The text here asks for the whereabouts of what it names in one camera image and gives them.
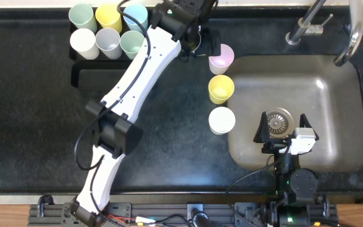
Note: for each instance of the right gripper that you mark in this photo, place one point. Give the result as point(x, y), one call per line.
point(274, 147)

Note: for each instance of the steel sink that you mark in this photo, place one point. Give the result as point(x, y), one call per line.
point(326, 94)

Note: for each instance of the steel tap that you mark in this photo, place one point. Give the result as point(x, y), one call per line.
point(354, 31)

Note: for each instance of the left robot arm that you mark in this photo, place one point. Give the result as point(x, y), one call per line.
point(131, 91)

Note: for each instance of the white cup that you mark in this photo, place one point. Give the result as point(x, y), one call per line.
point(222, 119)
point(82, 41)

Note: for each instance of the grey cup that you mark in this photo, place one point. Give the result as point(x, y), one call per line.
point(107, 40)

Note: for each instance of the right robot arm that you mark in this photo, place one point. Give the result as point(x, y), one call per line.
point(302, 184)

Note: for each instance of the mounting rail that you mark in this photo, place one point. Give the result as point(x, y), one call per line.
point(162, 209)

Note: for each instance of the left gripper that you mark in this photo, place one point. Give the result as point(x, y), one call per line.
point(209, 42)

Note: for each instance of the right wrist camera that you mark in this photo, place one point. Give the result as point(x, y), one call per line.
point(302, 141)

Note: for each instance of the black tray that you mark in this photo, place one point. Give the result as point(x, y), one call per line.
point(96, 77)

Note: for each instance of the blue cup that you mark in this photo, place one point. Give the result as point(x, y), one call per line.
point(137, 14)

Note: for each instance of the green cup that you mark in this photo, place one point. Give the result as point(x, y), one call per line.
point(81, 15)
point(131, 42)

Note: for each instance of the pink cup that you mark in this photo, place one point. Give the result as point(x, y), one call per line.
point(222, 58)

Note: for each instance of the yellow cup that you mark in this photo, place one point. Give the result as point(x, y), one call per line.
point(107, 15)
point(221, 89)

